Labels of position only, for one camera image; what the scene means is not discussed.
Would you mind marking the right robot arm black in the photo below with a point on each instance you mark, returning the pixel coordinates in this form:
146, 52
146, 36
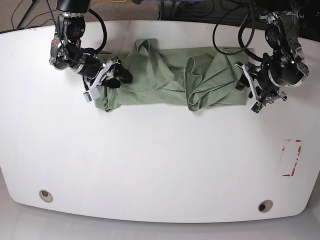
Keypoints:
66, 50

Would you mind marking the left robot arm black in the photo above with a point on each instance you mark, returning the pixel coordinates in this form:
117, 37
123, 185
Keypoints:
286, 66

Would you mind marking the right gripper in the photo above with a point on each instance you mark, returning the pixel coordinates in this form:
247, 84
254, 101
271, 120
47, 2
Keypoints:
106, 76

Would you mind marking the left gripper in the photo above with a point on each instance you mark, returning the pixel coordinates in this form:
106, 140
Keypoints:
247, 80

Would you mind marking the red tape rectangle marking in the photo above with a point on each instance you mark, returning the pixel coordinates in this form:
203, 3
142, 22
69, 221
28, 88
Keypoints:
289, 157

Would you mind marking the green t-shirt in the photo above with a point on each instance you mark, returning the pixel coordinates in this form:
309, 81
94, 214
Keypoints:
198, 78

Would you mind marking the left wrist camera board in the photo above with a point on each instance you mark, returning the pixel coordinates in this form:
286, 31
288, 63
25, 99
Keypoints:
258, 107

